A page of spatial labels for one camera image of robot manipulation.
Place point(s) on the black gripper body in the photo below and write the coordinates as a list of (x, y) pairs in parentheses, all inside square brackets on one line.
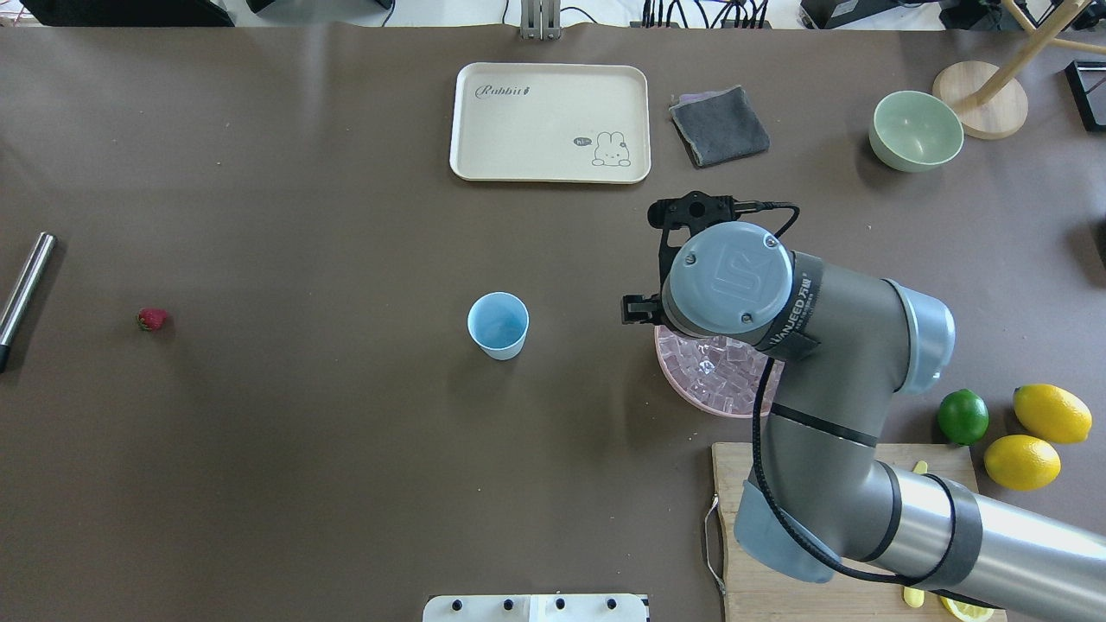
[(639, 309)]

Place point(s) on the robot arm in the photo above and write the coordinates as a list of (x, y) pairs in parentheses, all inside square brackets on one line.
[(817, 502)]

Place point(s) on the pink bowl of ice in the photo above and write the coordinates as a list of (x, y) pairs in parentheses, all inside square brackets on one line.
[(719, 375)]

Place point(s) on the light blue cup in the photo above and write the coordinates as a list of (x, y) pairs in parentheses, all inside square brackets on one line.
[(498, 323)]

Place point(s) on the wooden cup stand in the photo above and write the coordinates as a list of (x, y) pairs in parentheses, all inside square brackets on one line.
[(987, 99)]

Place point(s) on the grey folded cloth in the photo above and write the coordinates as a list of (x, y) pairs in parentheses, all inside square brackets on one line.
[(719, 126)]

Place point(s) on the cream rabbit tray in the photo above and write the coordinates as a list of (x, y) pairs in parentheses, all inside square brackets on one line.
[(551, 122)]

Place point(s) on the mint green bowl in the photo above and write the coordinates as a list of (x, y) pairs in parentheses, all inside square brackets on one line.
[(914, 132)]

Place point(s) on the green lime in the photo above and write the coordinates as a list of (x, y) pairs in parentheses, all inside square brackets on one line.
[(963, 417)]

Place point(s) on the wooden cutting board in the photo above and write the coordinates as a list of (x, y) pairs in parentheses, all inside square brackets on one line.
[(767, 577)]

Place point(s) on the yellow lemon outer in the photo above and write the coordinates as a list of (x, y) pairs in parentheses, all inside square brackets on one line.
[(1052, 413)]

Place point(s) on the yellow lemon near board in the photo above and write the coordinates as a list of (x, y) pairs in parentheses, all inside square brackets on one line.
[(1022, 462)]

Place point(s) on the wine glass rack tray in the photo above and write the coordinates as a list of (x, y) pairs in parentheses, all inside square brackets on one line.
[(1086, 79)]

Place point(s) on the yellow plastic knife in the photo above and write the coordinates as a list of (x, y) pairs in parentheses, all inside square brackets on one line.
[(915, 598)]

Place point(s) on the lemon slice lower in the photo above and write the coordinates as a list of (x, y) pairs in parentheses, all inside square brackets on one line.
[(965, 612)]

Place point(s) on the red strawberry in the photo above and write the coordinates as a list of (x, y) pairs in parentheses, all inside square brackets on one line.
[(152, 319)]

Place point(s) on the steel muddler black tip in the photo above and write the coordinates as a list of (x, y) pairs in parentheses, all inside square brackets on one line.
[(19, 299)]

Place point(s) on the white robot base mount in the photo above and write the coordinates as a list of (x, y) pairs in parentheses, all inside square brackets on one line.
[(616, 606)]

